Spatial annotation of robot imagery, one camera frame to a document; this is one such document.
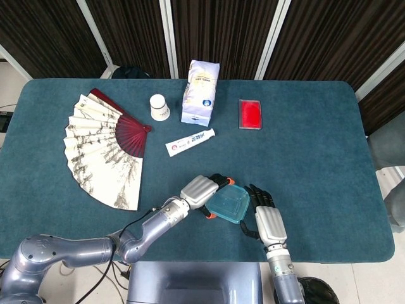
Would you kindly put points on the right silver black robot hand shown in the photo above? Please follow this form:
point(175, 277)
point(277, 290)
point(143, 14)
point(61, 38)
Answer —
point(270, 225)

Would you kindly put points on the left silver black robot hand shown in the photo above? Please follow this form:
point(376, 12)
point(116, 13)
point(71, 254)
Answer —
point(199, 191)

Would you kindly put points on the lavender white paper bag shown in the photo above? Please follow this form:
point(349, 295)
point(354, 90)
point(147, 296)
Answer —
point(200, 95)

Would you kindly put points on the grey chair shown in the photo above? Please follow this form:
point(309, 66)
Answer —
point(387, 145)

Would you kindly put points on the black electronic device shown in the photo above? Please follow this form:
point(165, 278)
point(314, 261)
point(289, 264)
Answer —
point(4, 121)

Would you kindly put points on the black waste bin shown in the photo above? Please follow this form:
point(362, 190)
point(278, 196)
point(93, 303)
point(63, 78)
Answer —
point(319, 291)

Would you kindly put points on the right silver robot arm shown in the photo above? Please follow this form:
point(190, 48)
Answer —
point(284, 275)

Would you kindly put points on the grey robot torso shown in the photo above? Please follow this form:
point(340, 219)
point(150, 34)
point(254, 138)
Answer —
point(193, 282)

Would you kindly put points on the clear plastic container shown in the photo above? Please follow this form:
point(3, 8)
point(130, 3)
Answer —
point(235, 221)

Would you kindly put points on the red ink pad case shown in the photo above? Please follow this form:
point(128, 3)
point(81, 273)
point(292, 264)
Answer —
point(251, 114)

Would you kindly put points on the white paper cup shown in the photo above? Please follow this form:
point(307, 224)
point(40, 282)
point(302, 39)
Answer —
point(159, 109)

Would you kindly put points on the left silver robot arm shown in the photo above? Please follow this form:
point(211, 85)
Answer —
point(79, 250)

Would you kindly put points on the painted paper folding fan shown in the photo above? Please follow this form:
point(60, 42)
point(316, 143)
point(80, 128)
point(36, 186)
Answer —
point(95, 152)

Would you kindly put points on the white toothpaste tube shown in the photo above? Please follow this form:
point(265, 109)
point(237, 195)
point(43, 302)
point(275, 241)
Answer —
point(190, 142)

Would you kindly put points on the teal velvet tablecloth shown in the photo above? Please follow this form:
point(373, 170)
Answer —
point(300, 190)

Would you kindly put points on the white partition post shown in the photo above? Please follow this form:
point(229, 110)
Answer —
point(169, 38)
point(14, 61)
point(96, 35)
point(272, 38)
point(379, 69)

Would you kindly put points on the black bag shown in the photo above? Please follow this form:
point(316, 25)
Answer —
point(131, 73)

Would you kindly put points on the translucent blue lid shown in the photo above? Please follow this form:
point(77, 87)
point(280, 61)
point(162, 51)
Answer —
point(229, 204)

